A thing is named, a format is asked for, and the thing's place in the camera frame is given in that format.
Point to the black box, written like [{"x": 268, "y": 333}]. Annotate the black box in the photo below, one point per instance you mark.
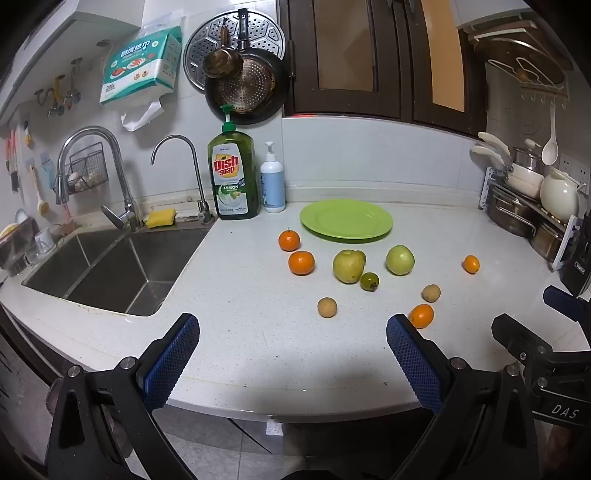
[{"x": 577, "y": 267}]

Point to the hanging kitchen utensils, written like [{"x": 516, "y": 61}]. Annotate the hanging kitchen utensils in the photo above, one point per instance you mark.
[{"x": 14, "y": 157}]

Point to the green dish soap bottle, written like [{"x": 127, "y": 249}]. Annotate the green dish soap bottle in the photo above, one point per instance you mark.
[{"x": 233, "y": 184}]

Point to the small green tomato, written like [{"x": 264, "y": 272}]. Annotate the small green tomato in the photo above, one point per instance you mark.
[{"x": 369, "y": 280}]

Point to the white pump lotion bottle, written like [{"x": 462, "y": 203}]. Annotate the white pump lotion bottle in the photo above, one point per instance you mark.
[{"x": 273, "y": 184}]

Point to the steel sink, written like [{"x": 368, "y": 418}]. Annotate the steel sink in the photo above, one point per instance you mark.
[{"x": 115, "y": 272}]

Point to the small copper pot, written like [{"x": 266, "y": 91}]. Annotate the small copper pot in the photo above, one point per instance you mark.
[{"x": 221, "y": 62}]

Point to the green plate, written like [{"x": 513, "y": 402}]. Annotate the green plate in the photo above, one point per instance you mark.
[{"x": 346, "y": 221}]

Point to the white plastic bag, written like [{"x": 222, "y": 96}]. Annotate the white plastic bag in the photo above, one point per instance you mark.
[{"x": 138, "y": 115}]

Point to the orange tangerine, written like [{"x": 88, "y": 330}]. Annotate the orange tangerine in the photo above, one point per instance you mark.
[
  {"x": 301, "y": 263},
  {"x": 289, "y": 241}
]

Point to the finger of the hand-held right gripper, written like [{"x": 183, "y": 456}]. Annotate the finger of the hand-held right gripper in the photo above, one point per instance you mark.
[
  {"x": 565, "y": 301},
  {"x": 517, "y": 334}
]

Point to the white wall hook rack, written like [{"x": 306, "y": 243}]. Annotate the white wall hook rack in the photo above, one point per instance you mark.
[{"x": 531, "y": 74}]

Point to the small orange kumquat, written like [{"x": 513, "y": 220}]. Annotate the small orange kumquat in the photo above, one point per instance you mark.
[
  {"x": 471, "y": 264},
  {"x": 421, "y": 315}
]

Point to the clear glass cup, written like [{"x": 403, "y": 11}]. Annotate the clear glass cup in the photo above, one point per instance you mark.
[{"x": 45, "y": 240}]

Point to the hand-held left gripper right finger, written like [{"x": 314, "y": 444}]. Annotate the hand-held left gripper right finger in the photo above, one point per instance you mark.
[{"x": 415, "y": 364}]

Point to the white ceramic pitcher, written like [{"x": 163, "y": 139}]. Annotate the white ceramic pitcher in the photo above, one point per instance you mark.
[{"x": 558, "y": 196}]

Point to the yellow sponge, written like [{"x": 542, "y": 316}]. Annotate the yellow sponge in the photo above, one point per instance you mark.
[{"x": 161, "y": 218}]

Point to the round steel steamer tray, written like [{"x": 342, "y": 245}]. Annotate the round steel steamer tray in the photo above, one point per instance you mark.
[{"x": 268, "y": 32}]

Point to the white wall socket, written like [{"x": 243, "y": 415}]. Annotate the white wall socket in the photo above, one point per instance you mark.
[{"x": 572, "y": 168}]

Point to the copper mesh strainer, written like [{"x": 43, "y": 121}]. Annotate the copper mesh strainer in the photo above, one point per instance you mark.
[{"x": 244, "y": 85}]

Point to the white ladle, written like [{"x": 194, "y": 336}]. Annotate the white ladle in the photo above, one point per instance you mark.
[{"x": 550, "y": 150}]

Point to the white pot rack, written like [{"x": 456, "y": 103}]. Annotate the white pot rack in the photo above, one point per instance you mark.
[{"x": 565, "y": 244}]

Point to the dark wooden window frame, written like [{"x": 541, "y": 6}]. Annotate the dark wooden window frame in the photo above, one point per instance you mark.
[{"x": 397, "y": 60}]

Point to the large steel faucet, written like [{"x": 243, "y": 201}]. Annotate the large steel faucet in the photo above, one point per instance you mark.
[{"x": 121, "y": 175}]

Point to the black wok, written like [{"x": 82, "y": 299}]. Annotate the black wok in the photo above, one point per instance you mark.
[{"x": 277, "y": 92}]

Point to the teal paper towel pack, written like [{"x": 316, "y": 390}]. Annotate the teal paper towel pack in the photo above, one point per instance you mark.
[{"x": 138, "y": 64}]

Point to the green apple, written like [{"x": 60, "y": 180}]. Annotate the green apple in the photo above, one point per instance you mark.
[{"x": 400, "y": 260}]

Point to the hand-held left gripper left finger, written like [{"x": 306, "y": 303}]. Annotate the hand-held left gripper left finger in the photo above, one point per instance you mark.
[{"x": 171, "y": 364}]

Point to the slim gooseneck faucet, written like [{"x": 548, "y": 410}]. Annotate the slim gooseneck faucet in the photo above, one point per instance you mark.
[{"x": 196, "y": 170}]

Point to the brown longan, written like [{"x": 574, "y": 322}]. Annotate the brown longan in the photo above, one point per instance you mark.
[
  {"x": 431, "y": 293},
  {"x": 327, "y": 307}
]

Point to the yellow dish brush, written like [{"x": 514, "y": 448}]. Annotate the yellow dish brush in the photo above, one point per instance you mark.
[{"x": 40, "y": 203}]

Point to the wall water taps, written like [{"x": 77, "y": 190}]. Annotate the wall water taps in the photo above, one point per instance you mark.
[{"x": 60, "y": 94}]

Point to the steel pot with lid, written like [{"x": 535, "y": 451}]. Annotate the steel pot with lid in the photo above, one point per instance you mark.
[{"x": 528, "y": 157}]

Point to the yellow-green apple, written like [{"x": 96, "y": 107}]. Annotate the yellow-green apple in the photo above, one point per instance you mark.
[{"x": 348, "y": 267}]

